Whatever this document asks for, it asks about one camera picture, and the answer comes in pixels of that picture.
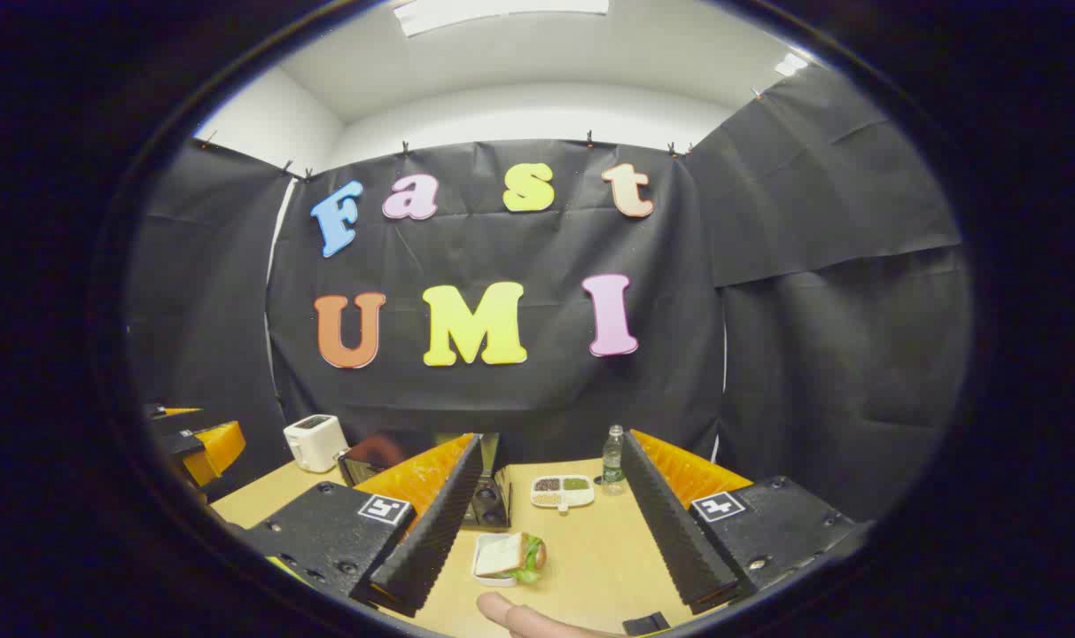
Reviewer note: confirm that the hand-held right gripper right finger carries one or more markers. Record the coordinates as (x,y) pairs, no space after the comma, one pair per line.
(670,523)

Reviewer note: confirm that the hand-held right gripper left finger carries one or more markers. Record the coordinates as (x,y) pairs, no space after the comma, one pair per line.
(435,532)

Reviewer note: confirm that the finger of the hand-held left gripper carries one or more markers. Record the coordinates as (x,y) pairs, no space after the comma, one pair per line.
(178,412)
(218,447)

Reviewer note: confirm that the black electric oven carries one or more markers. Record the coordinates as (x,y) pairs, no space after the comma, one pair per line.
(493,498)

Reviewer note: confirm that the small white dish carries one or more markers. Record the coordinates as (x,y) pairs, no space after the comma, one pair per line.
(493,579)

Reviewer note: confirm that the sandwich with lettuce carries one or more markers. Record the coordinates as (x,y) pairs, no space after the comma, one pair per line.
(519,556)

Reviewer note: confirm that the clear plastic water bottle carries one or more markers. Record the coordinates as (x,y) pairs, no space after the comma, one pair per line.
(613,461)

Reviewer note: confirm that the white toaster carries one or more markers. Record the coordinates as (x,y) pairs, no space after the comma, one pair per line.
(315,443)

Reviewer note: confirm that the white divided grain plate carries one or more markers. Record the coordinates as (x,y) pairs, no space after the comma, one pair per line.
(562,492)

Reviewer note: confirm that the black backdrop cloth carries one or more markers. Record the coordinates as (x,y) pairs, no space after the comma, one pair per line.
(519,390)

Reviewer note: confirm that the small ceiling light panel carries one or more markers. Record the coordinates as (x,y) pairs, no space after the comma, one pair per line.
(790,64)

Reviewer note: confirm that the large ceiling light panel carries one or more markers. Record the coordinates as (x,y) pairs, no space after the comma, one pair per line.
(502,11)

